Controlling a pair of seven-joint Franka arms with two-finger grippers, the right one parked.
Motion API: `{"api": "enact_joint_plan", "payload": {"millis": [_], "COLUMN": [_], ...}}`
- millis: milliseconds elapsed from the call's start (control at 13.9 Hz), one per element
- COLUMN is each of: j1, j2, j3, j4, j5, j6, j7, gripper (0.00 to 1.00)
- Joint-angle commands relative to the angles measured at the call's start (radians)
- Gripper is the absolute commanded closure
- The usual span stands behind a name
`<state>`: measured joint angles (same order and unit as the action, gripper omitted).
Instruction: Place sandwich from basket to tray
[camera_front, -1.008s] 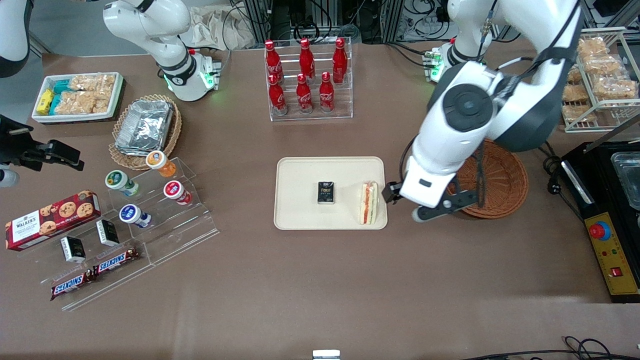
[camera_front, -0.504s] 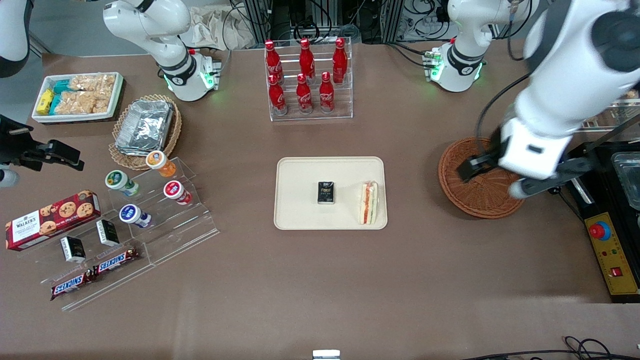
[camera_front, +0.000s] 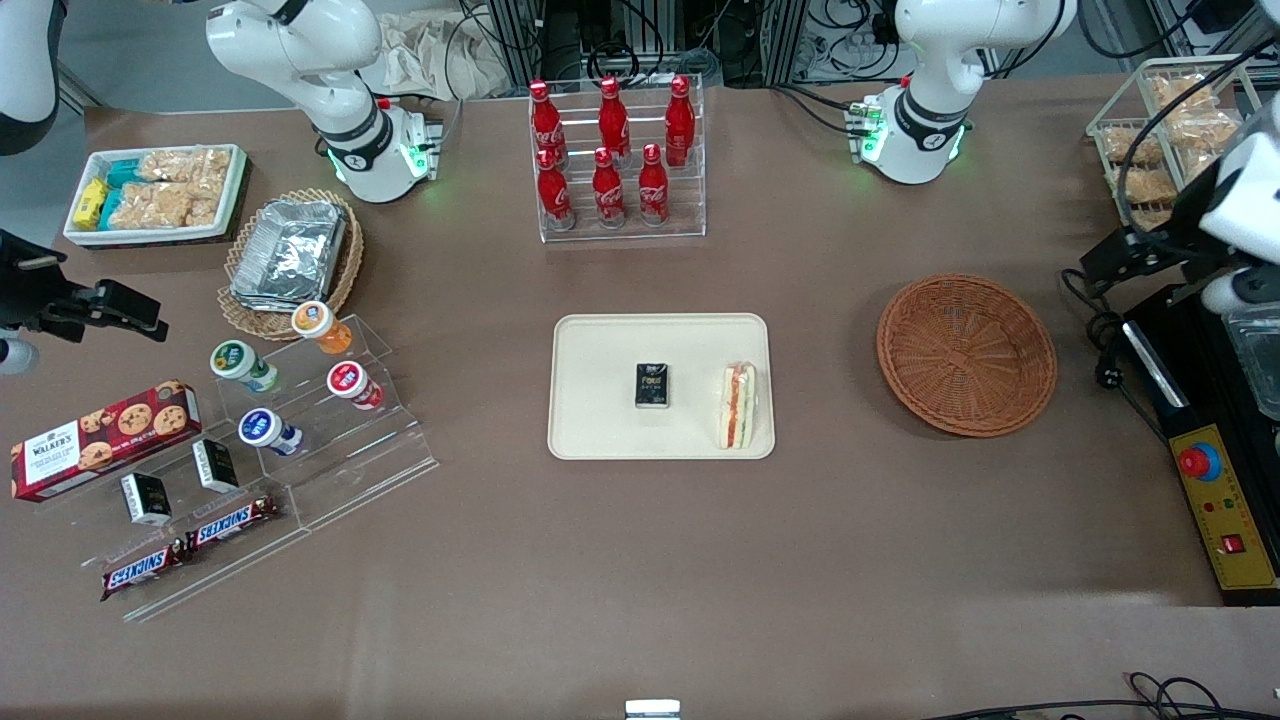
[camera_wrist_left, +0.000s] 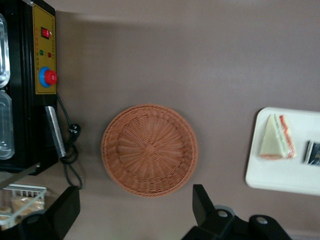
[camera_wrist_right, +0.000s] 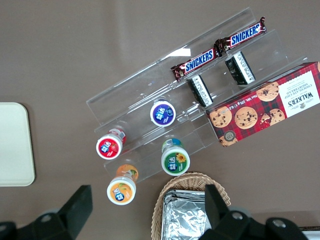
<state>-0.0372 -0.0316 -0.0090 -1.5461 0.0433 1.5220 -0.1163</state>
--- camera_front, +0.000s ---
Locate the yellow control panel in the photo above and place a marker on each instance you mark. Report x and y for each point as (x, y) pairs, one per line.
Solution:
(1230, 500)

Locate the crumpled white cloth bag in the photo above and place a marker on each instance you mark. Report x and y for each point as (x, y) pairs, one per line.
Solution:
(430, 55)

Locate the red emergency stop button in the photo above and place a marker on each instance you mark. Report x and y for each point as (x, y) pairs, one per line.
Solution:
(1200, 462)

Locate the clear bag rice crackers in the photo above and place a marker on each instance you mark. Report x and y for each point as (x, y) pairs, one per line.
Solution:
(155, 205)
(185, 165)
(205, 203)

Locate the red lid gum jar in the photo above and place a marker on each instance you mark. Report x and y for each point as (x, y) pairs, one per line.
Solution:
(348, 380)

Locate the clear acrylic stepped display stand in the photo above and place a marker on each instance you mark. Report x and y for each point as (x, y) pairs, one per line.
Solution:
(340, 460)

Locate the orange lid gum jar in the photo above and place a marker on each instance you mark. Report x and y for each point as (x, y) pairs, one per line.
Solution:
(314, 320)

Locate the Snickers chocolate bar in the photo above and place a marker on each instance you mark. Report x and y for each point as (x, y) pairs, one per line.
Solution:
(232, 522)
(140, 570)

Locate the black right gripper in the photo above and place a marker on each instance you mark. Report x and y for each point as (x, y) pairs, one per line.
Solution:
(20, 297)

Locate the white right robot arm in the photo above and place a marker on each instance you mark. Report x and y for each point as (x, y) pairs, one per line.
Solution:
(300, 50)

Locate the brown round wicker basket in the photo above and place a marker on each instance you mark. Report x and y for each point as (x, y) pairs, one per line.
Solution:
(965, 355)

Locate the teal snack packet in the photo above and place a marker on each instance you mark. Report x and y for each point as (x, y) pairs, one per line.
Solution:
(122, 172)
(112, 208)

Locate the wrapped bread pack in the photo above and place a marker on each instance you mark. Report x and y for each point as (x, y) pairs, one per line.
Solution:
(1150, 183)
(1130, 145)
(1185, 95)

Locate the small black box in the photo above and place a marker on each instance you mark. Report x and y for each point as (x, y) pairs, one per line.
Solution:
(653, 386)

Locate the clear plastic container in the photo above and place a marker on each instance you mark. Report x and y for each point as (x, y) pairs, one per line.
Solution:
(1255, 360)

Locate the white rectangular snack bin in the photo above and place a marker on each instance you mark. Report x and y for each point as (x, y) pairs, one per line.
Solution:
(235, 190)

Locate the yellow snack packet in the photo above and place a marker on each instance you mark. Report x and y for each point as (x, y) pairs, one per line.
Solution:
(90, 203)

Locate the light tan wicker basket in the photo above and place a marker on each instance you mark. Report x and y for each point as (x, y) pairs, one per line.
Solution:
(350, 260)

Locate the green lid gum jar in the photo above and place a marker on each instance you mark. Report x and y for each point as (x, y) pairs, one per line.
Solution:
(234, 360)

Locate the small black white carton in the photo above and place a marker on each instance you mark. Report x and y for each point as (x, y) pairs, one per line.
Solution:
(146, 498)
(215, 465)

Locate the aluminium foil tray stack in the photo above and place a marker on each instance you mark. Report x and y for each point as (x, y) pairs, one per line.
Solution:
(290, 250)

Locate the clear acrylic bottle rack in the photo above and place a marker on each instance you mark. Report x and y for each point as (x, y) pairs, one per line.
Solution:
(620, 235)

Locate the red Coca-Cola bottle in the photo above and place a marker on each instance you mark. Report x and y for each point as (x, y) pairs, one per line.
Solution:
(613, 120)
(546, 125)
(680, 120)
(555, 195)
(653, 190)
(609, 195)

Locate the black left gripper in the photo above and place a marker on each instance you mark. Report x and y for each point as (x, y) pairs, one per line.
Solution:
(1183, 236)

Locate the blue lid gum jar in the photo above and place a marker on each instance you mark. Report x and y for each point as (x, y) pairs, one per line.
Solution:
(262, 428)

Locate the red rocker switch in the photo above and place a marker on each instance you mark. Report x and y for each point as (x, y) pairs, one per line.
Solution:
(1232, 544)

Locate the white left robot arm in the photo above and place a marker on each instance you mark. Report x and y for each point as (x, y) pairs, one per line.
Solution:
(925, 130)

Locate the black machine base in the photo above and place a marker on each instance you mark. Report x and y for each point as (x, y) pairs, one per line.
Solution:
(1190, 390)

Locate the cream rectangular plastic tray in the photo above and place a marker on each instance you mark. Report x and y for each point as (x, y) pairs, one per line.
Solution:
(600, 400)

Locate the triangle sandwich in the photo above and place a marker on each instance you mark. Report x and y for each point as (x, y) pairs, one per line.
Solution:
(737, 405)

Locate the red Walker's cookie box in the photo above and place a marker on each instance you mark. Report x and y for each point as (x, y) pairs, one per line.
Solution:
(100, 440)

